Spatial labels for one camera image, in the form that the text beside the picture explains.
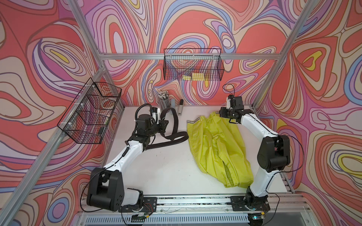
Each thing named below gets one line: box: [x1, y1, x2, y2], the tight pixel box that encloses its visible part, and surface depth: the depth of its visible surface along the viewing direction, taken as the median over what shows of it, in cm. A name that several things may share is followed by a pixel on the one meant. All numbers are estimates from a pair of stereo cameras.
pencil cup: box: [158, 89, 171, 113], surface depth 107 cm
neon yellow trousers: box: [186, 111, 255, 189], surface depth 88 cm
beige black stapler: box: [178, 98, 184, 114], surface depth 117 cm
